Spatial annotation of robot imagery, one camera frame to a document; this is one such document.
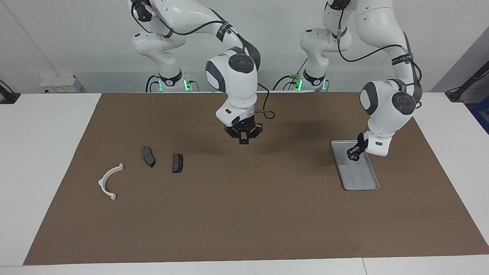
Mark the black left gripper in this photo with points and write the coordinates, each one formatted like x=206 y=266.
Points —
x=363 y=142

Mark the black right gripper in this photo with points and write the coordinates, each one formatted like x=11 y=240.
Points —
x=242 y=130

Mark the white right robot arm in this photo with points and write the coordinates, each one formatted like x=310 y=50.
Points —
x=237 y=84

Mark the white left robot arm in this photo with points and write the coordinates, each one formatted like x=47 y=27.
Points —
x=382 y=110

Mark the silver metal tray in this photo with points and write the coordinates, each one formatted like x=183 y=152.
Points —
x=361 y=175

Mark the short rectangular grey brake pad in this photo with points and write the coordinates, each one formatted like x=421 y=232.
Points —
x=177 y=163

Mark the brown table mat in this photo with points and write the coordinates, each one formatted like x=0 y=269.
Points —
x=244 y=214

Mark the long curved grey brake pad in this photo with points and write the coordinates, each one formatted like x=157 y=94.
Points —
x=148 y=156

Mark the black stand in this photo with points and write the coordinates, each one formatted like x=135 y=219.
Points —
x=458 y=91

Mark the blue box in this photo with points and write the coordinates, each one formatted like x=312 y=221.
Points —
x=482 y=114

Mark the white power strip box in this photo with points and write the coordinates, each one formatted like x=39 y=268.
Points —
x=61 y=84

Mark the black table clamp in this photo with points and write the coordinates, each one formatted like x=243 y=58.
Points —
x=7 y=97

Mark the white semicircular bracket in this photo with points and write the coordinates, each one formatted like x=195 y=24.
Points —
x=105 y=177

